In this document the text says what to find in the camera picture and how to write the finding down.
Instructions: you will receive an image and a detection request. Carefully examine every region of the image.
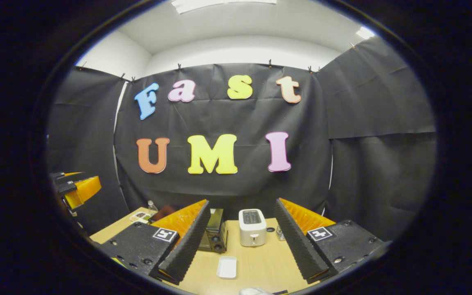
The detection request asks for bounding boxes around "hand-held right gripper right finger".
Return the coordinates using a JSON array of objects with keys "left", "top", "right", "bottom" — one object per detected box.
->
[{"left": 275, "top": 198, "right": 388, "bottom": 284}]

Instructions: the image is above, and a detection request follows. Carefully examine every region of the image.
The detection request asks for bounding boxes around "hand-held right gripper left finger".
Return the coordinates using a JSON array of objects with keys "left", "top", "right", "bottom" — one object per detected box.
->
[{"left": 97, "top": 200, "right": 211, "bottom": 286}]

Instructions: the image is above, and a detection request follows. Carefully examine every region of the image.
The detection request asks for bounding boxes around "black electric oven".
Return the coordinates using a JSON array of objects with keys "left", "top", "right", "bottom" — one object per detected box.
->
[{"left": 150, "top": 205, "right": 229, "bottom": 253}]

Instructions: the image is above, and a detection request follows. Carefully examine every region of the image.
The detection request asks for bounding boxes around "white rectangular tray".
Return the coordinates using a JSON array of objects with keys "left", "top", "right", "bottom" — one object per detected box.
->
[{"left": 216, "top": 256, "right": 238, "bottom": 280}]

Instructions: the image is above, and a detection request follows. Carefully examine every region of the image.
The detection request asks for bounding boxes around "white toaster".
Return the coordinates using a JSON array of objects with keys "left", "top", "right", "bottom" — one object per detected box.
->
[{"left": 238, "top": 209, "right": 268, "bottom": 247}]

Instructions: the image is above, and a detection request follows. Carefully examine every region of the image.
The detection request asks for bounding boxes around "white divided condiment dish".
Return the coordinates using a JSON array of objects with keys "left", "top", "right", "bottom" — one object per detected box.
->
[{"left": 129, "top": 211, "right": 152, "bottom": 224}]

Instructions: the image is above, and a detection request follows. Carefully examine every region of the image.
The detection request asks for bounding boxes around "black backdrop cloth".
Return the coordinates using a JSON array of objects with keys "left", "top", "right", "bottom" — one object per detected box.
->
[{"left": 47, "top": 36, "right": 437, "bottom": 242}]

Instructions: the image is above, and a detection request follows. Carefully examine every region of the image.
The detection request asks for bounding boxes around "small ceiling light panel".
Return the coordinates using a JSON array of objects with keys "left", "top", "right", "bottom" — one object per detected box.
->
[{"left": 356, "top": 26, "right": 376, "bottom": 40}]

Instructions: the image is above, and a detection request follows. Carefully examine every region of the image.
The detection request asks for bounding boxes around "large ceiling light panel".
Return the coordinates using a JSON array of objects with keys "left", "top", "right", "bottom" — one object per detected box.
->
[{"left": 171, "top": 0, "right": 278, "bottom": 14}]

